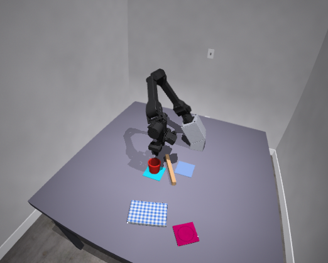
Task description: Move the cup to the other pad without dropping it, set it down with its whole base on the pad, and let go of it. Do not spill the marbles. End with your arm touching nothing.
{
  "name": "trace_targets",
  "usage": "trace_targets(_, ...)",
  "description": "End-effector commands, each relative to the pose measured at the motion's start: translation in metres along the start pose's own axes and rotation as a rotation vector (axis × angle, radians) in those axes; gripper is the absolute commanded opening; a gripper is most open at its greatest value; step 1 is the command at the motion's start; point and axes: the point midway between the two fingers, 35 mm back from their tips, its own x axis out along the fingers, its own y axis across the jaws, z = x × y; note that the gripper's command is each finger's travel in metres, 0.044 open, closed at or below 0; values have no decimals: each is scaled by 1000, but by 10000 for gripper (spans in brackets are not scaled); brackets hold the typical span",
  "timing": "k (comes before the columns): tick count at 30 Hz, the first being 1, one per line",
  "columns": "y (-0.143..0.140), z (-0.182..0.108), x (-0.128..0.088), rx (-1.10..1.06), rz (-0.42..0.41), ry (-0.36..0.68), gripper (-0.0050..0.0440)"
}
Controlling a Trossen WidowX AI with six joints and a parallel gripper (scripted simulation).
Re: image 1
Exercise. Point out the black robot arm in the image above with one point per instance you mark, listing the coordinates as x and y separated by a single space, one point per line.
153 107

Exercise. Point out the blue and white checkered towel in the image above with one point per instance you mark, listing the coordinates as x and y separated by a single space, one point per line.
148 213

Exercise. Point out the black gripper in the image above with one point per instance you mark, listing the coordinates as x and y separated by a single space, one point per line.
157 146

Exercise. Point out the magenta square coaster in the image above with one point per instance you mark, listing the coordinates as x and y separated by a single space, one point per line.
185 234

